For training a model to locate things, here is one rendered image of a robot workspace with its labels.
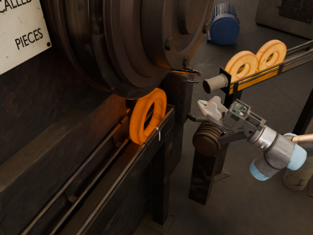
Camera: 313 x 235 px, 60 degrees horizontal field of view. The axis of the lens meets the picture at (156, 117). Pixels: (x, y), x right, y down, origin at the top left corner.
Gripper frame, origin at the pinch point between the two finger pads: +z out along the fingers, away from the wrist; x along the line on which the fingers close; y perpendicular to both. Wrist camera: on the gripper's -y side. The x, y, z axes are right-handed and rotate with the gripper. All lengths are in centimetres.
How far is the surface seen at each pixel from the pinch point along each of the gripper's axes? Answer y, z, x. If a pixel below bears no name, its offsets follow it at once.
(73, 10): 34, 25, 35
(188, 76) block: 1.2, 9.0, -8.3
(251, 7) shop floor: -87, 23, -323
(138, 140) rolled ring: -5.0, 9.3, 22.2
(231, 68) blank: -1.1, -2.0, -30.4
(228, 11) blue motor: -54, 31, -198
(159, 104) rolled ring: -3.1, 11.3, 7.2
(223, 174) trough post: -68, -31, -36
